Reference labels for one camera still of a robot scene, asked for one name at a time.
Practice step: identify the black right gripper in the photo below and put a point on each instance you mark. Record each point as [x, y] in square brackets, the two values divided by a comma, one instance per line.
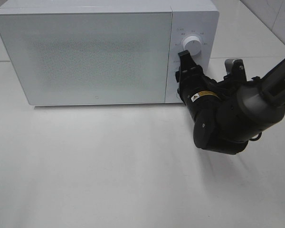
[193, 90]

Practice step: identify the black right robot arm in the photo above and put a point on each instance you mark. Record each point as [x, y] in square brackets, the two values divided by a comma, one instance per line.
[230, 113]

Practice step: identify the white microwave door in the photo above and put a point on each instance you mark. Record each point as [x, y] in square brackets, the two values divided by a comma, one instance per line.
[79, 59]

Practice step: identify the white upper microwave knob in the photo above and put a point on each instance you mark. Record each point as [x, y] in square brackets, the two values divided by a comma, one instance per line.
[192, 44]

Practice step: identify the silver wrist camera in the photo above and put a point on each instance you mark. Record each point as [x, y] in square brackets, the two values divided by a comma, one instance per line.
[235, 70]

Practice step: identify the white microwave oven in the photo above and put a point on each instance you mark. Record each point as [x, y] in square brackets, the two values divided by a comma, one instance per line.
[188, 17]

